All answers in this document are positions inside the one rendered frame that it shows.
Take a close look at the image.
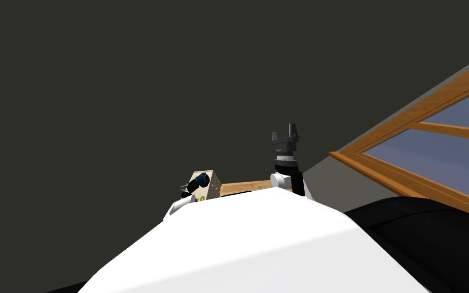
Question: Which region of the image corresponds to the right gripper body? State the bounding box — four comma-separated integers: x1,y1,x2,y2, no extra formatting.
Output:
272,135,301,155

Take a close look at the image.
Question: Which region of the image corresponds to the wooden table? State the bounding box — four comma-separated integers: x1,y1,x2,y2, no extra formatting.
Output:
220,180,278,197

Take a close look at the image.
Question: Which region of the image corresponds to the beige printed box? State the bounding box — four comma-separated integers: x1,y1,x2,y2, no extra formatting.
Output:
188,170,223,201

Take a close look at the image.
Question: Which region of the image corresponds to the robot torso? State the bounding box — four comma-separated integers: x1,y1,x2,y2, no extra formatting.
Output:
77,187,433,293

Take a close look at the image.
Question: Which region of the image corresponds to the wooden framed window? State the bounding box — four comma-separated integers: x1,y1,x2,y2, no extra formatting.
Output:
328,48,469,227

